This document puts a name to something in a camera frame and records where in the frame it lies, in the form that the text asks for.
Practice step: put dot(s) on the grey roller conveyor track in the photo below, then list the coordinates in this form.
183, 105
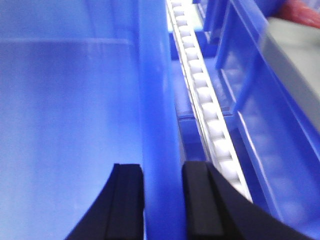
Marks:
215, 137

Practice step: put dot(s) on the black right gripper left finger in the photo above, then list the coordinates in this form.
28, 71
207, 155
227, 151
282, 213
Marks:
118, 211

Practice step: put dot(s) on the large blue plastic bin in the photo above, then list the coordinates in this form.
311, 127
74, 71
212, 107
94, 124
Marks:
85, 84

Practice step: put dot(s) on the blue ribbed bin right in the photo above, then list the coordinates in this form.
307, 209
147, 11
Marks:
277, 147

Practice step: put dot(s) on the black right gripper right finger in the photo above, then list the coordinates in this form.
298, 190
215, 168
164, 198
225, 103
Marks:
216, 211

